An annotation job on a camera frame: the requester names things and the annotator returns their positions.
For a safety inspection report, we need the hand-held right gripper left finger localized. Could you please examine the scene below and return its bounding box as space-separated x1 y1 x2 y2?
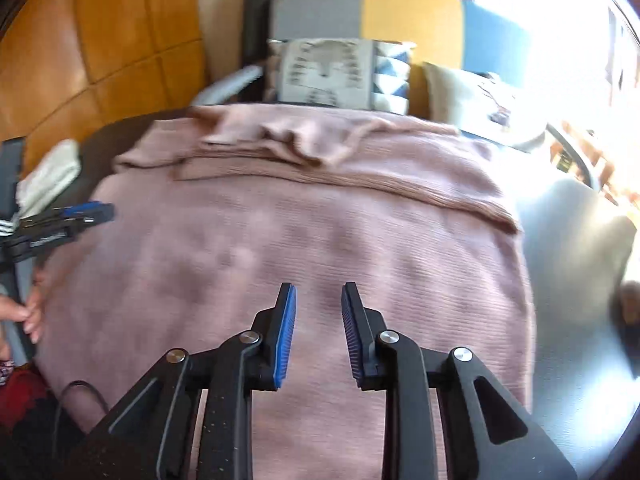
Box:
75 282 298 480

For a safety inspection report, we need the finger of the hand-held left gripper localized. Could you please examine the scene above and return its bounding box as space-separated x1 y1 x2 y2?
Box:
20 220 96 256
22 201 116 228

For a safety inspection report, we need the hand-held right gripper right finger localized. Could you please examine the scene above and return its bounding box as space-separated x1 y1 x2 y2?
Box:
341 282 578 480

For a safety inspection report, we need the pink knitted sweater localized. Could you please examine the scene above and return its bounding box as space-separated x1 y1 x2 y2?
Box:
32 104 538 480

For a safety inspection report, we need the person's left hand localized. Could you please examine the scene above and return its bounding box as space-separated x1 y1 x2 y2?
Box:
0 270 46 345

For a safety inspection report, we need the white cloth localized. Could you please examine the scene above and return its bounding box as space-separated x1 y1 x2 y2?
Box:
15 140 82 221

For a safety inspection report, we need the black rolled mat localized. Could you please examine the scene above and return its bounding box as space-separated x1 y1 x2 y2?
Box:
242 0 283 103

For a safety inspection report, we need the deer print pillow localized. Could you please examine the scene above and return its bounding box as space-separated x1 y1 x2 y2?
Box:
422 61 548 153

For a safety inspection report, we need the tiger print pillow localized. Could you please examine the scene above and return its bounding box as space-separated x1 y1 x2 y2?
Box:
265 37 417 116

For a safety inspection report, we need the cluttered wooden desk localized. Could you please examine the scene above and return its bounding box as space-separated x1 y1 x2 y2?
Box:
550 120 640 211

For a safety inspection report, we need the grey yellow blue sofa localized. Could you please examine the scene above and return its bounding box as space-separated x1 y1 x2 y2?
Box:
190 0 551 126

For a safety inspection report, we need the black cable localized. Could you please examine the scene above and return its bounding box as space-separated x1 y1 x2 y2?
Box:
50 380 111 461

